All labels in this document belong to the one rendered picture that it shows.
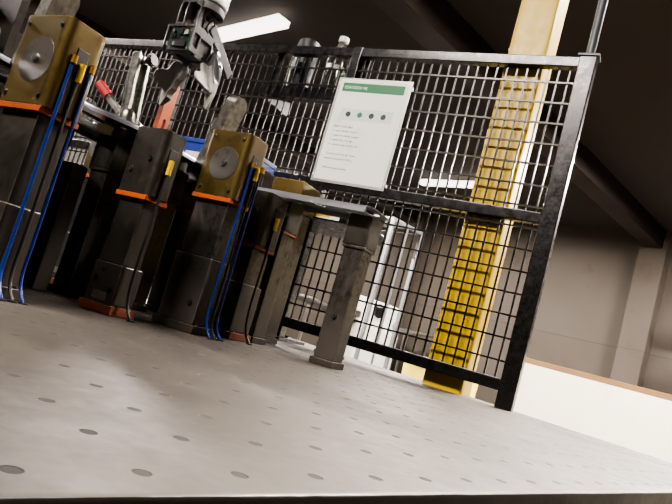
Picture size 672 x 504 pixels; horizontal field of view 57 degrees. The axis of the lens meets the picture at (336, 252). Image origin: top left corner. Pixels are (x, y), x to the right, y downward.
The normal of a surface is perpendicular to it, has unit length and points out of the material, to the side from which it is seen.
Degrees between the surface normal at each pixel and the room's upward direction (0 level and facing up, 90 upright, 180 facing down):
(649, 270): 90
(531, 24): 90
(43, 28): 90
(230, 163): 90
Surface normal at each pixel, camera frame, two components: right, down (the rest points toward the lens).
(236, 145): -0.43, -0.22
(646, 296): -0.66, -0.27
